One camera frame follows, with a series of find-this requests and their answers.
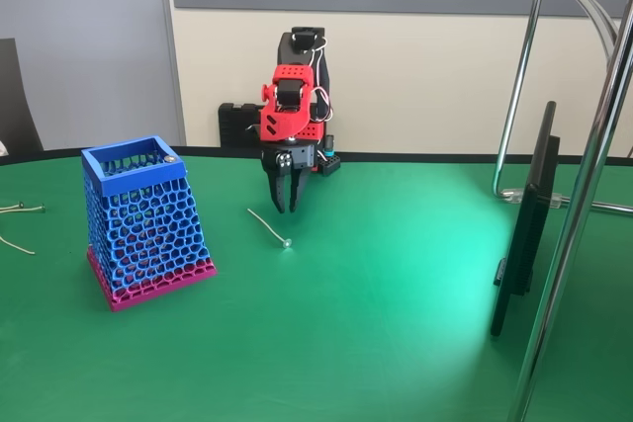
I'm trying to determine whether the blue and pink mesh basket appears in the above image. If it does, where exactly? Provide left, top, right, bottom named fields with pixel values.
left=80, top=133, right=219, bottom=313

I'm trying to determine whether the black plastic case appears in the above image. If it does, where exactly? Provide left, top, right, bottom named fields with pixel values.
left=218, top=102, right=281, bottom=149

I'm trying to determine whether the green table cloth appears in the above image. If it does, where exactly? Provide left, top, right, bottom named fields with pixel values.
left=0, top=150, right=633, bottom=422

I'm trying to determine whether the clear plastic foot piece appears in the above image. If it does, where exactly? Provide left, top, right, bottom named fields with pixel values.
left=499, top=186, right=571, bottom=210

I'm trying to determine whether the black LED light panel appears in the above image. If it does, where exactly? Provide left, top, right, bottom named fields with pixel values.
left=489, top=100, right=563, bottom=339

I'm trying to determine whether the black chair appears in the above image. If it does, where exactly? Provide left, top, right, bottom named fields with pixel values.
left=0, top=38, right=45, bottom=157

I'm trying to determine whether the chrome tube stand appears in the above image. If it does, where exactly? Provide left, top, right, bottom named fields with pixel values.
left=492, top=0, right=633, bottom=422

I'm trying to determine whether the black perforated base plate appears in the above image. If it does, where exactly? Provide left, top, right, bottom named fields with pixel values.
left=310, top=151, right=343, bottom=178

